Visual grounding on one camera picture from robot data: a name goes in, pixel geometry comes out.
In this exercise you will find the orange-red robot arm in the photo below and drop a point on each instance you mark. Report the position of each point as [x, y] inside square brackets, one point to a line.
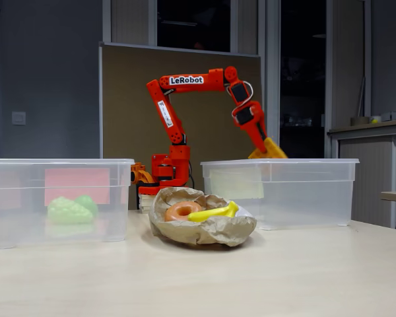
[214, 81]

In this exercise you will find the orange toy waffle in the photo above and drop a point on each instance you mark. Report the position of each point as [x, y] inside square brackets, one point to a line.
[274, 150]

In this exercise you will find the pink sticky note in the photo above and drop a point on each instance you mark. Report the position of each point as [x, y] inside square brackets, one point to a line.
[76, 185]

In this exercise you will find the orange-red gripper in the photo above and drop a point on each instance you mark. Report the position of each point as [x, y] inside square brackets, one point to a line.
[255, 123]

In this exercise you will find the plywood base block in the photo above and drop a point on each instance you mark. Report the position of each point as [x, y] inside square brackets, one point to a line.
[145, 202]

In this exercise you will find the orange clamp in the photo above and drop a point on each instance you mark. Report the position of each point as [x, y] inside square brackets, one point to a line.
[140, 173]

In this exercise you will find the light green toy grapes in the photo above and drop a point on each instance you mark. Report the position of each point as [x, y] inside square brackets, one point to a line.
[67, 213]

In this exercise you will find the crumpled brown paper bag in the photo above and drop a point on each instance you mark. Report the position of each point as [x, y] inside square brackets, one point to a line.
[211, 232]

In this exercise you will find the white light switch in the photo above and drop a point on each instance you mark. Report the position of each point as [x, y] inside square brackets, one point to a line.
[18, 118]

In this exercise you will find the green toy apple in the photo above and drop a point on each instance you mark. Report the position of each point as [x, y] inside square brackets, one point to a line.
[89, 203]

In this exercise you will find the yellow-green sticky note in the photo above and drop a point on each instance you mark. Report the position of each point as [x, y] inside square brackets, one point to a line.
[237, 185]

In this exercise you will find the brown pinboard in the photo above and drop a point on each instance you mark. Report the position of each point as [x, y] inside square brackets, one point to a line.
[125, 99]

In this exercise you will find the yellow toy banana bunch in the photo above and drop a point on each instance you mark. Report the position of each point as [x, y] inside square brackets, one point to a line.
[211, 214]

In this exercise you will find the clear plastic bin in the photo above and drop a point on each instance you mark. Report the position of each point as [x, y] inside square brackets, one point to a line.
[316, 198]
[16, 231]

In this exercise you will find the grey cabinet with counter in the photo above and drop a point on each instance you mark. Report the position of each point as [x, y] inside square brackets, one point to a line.
[366, 165]

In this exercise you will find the brown toy donut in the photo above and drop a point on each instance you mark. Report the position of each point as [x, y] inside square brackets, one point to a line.
[175, 213]

